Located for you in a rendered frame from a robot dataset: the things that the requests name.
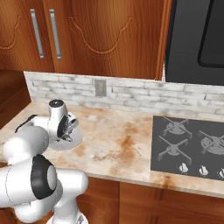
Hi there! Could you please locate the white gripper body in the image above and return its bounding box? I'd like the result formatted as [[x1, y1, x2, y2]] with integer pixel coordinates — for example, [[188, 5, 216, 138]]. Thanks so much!
[[66, 114, 80, 134]]

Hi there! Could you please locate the wide wooden cupboard door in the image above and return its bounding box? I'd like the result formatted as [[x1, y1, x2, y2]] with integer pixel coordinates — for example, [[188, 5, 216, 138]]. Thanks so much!
[[43, 0, 165, 81]]

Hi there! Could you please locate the narrow wooden cupboard door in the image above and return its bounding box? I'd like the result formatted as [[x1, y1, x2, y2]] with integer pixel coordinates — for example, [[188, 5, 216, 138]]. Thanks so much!
[[0, 0, 55, 74]]

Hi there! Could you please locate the black microwave oven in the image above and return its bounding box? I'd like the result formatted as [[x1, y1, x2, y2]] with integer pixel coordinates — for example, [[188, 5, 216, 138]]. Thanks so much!
[[164, 0, 224, 87]]

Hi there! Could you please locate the grey round plate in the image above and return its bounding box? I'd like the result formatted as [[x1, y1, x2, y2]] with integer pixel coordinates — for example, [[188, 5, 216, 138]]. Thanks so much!
[[47, 127, 84, 152]]

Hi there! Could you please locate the tall wooden cabinet side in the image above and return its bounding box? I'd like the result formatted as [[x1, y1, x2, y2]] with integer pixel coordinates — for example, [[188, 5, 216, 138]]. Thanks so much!
[[0, 69, 32, 130]]

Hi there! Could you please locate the wooden base cupboard front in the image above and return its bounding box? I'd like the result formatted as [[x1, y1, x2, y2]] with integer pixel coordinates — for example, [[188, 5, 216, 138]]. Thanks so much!
[[118, 181, 224, 224], [76, 176, 121, 224]]

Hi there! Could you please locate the dark grey gas hob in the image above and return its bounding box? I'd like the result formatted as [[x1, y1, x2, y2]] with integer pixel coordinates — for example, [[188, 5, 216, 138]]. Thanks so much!
[[150, 115, 224, 182]]

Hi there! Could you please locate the grey wall socket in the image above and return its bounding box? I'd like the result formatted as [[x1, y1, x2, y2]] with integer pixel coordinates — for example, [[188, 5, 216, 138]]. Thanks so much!
[[94, 79, 108, 98]]

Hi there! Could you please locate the silver cupboard door handle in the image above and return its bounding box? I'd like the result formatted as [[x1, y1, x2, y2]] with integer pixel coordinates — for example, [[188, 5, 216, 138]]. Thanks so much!
[[29, 8, 45, 60], [48, 9, 63, 60]]

